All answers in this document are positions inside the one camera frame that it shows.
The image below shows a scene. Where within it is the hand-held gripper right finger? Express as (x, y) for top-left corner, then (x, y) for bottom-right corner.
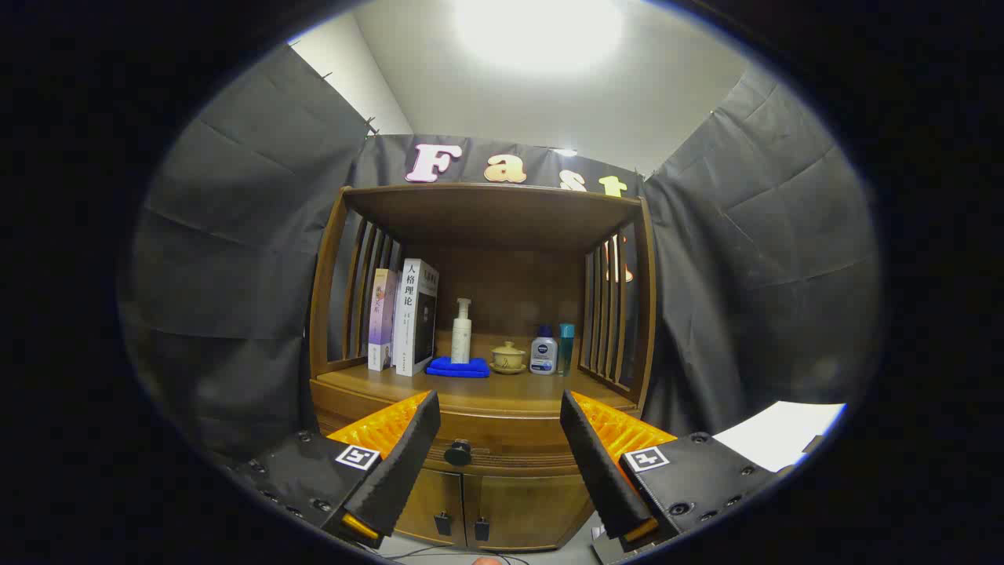
(559, 390), (785, 554)

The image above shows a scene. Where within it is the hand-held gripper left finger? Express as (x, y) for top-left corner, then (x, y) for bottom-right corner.
(227, 390), (442, 550)

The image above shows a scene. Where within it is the wooden drawer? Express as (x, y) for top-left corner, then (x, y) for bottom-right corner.
(314, 382), (638, 475)

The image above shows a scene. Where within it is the wooden cabinet door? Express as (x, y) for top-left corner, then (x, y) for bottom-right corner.
(464, 473), (595, 551)
(392, 468), (466, 547)

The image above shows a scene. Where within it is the wooden countertop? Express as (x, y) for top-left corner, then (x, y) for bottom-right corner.
(314, 363), (638, 417)

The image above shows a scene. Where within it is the wooden cabinet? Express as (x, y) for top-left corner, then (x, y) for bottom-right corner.
(307, 183), (658, 552)

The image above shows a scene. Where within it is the blue folded cloth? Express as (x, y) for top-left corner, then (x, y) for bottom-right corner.
(426, 356), (491, 379)

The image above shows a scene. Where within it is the white and blue lotion bottle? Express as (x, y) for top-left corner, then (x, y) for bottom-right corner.
(529, 325), (558, 375)

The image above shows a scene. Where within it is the white pump bottle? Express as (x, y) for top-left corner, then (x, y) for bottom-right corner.
(451, 297), (473, 365)

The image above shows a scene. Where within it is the purple book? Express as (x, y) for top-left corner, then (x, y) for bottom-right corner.
(367, 268), (399, 373)

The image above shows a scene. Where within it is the yellow lidded teacup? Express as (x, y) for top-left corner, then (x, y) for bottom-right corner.
(491, 341), (528, 375)

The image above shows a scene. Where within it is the thick white book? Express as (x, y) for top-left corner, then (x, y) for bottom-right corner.
(392, 258), (440, 377)

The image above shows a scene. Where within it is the white panel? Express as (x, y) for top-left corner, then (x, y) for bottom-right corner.
(712, 401), (848, 473)

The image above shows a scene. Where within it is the black floor cable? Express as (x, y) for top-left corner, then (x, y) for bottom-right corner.
(376, 545), (534, 565)

